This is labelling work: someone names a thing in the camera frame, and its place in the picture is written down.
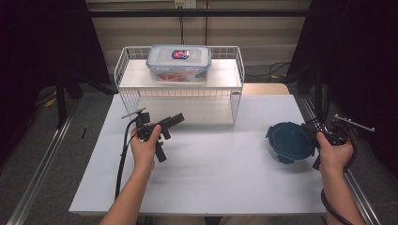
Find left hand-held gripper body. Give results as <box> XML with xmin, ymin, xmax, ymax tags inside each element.
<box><xmin>121</xmin><ymin>107</ymin><xmax>163</xmax><ymax>142</ymax></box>

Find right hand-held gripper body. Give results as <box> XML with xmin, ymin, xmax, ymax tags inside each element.
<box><xmin>313</xmin><ymin>113</ymin><xmax>375</xmax><ymax>147</ymax></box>

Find round dark teal food container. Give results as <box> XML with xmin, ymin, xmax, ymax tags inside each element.
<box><xmin>265</xmin><ymin>121</ymin><xmax>317</xmax><ymax>165</ymax></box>

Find white wire shelf rack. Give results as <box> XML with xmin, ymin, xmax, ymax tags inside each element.
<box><xmin>114</xmin><ymin>46</ymin><xmax>246</xmax><ymax>128</ymax></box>

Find clear rectangular food container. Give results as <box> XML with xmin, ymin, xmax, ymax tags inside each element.
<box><xmin>145</xmin><ymin>44</ymin><xmax>212</xmax><ymax>84</ymax></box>

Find person's left hand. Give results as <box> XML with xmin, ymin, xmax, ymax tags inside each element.
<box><xmin>130</xmin><ymin>124</ymin><xmax>163</xmax><ymax>173</ymax></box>

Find person's right hand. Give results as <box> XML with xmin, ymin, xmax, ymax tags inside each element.
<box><xmin>315</xmin><ymin>131</ymin><xmax>355</xmax><ymax>176</ymax></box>

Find black metal stand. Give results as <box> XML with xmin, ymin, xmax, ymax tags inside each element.
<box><xmin>314</xmin><ymin>68</ymin><xmax>325</xmax><ymax>121</ymax></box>
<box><xmin>54</xmin><ymin>73</ymin><xmax>69</xmax><ymax>129</ymax></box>

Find small wooden table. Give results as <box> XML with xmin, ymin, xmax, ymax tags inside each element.
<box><xmin>242</xmin><ymin>82</ymin><xmax>291</xmax><ymax>96</ymax></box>

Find black curtain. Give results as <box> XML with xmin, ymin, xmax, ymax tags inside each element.
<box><xmin>0</xmin><ymin>0</ymin><xmax>111</xmax><ymax>163</ymax></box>
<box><xmin>286</xmin><ymin>0</ymin><xmax>398</xmax><ymax>173</ymax></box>

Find thin vertical pole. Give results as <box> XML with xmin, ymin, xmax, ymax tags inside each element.
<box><xmin>204</xmin><ymin>0</ymin><xmax>209</xmax><ymax>47</ymax></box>

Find black horizontal beam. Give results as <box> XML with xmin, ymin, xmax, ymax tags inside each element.
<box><xmin>88</xmin><ymin>8</ymin><xmax>311</xmax><ymax>18</ymax></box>

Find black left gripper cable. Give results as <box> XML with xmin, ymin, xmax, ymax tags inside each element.
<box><xmin>115</xmin><ymin>120</ymin><xmax>139</xmax><ymax>201</ymax></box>

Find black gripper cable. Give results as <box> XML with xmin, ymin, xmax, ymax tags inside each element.
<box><xmin>320</xmin><ymin>137</ymin><xmax>360</xmax><ymax>225</ymax></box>
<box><xmin>115</xmin><ymin>120</ymin><xmax>139</xmax><ymax>201</ymax></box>

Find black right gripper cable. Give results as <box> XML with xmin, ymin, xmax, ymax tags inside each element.
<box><xmin>320</xmin><ymin>137</ymin><xmax>360</xmax><ymax>225</ymax></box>

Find aluminium floor rail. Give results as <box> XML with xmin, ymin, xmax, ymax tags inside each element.
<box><xmin>299</xmin><ymin>95</ymin><xmax>382</xmax><ymax>225</ymax></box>
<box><xmin>6</xmin><ymin>97</ymin><xmax>83</xmax><ymax>225</ymax></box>

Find black floor cables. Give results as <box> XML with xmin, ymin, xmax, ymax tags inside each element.
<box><xmin>245</xmin><ymin>61</ymin><xmax>292</xmax><ymax>80</ymax></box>

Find black hanging cable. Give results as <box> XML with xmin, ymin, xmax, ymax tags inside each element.
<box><xmin>178</xmin><ymin>6</ymin><xmax>186</xmax><ymax>46</ymax></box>

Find white wall outlet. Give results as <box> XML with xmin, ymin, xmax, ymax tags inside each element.
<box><xmin>174</xmin><ymin>0</ymin><xmax>197</xmax><ymax>9</ymax></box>

